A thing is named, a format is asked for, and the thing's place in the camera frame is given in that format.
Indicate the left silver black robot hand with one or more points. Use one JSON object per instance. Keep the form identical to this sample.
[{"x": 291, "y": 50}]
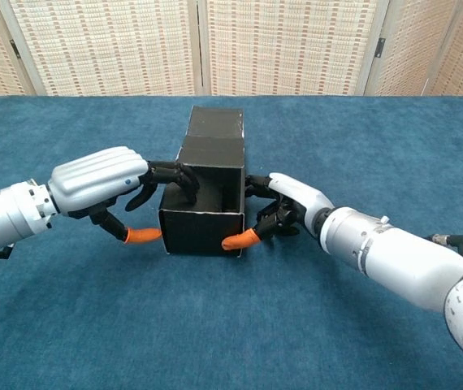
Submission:
[{"x": 93, "y": 178}]

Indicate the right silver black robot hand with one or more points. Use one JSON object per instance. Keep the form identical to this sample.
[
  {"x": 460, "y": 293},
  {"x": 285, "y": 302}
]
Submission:
[{"x": 300, "y": 199}]

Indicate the black foldable cardboard box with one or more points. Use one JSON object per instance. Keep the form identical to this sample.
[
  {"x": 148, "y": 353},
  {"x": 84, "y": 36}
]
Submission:
[{"x": 199, "y": 235}]

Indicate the black screen hinge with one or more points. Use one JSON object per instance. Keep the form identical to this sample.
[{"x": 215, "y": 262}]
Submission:
[
  {"x": 14, "y": 46},
  {"x": 381, "y": 44}
]

